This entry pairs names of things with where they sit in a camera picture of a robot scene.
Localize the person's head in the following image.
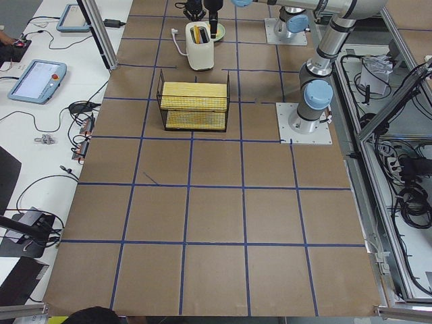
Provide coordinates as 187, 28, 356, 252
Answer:
63, 306, 121, 324

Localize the near teach pendant tablet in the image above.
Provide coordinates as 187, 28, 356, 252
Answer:
7, 59, 68, 105

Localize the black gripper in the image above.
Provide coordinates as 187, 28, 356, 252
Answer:
183, 0, 206, 21
205, 0, 223, 38

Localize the white toaster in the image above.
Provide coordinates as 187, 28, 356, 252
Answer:
185, 22, 214, 71

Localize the far teach pendant tablet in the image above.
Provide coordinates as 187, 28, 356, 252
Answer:
56, 4, 90, 32

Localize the green plate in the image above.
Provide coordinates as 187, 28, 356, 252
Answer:
213, 23, 225, 42

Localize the bread slice in toaster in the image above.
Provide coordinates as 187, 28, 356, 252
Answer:
193, 26, 202, 44

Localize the white power cord with plug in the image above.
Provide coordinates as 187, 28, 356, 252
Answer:
170, 28, 188, 57

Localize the black power adapter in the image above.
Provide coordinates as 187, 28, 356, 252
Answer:
103, 19, 126, 28

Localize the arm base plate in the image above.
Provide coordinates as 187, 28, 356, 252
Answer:
275, 103, 333, 145
264, 18, 308, 47

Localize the teach pendant tablet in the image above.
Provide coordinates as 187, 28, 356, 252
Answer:
56, 4, 90, 32
7, 59, 68, 105

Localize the aluminium frame post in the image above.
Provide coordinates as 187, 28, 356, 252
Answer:
77, 0, 118, 71

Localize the black wire basket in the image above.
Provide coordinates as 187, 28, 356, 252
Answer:
155, 69, 232, 132

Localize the wooden board in basket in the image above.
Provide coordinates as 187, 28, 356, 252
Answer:
160, 81, 227, 130

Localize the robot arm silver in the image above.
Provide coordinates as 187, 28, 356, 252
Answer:
264, 0, 387, 134
203, 0, 359, 38

